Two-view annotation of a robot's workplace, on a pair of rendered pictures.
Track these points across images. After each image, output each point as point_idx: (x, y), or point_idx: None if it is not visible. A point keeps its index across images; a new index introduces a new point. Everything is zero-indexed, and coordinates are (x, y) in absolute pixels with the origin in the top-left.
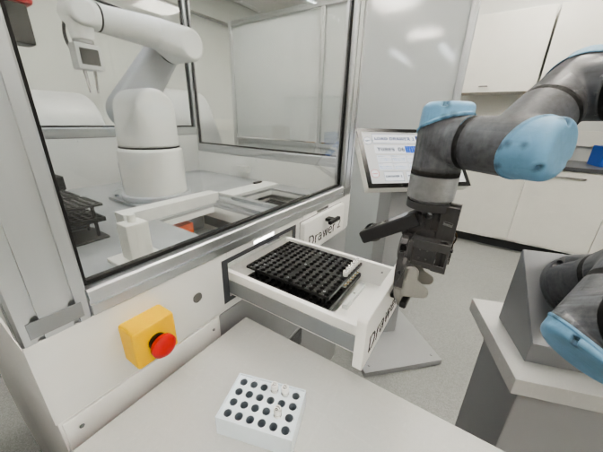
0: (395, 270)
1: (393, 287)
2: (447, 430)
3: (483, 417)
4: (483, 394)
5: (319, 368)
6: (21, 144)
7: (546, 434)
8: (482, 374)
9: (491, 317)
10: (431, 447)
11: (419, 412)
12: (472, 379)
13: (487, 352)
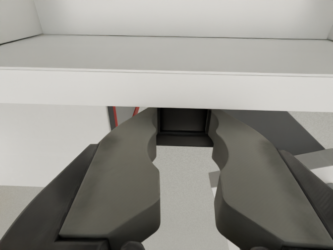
0: (15, 223)
1: (108, 133)
2: (100, 140)
3: (240, 118)
4: (257, 123)
5: None
6: None
7: None
8: (276, 127)
9: (328, 175)
10: (72, 129)
11: (99, 115)
12: (280, 111)
13: (294, 143)
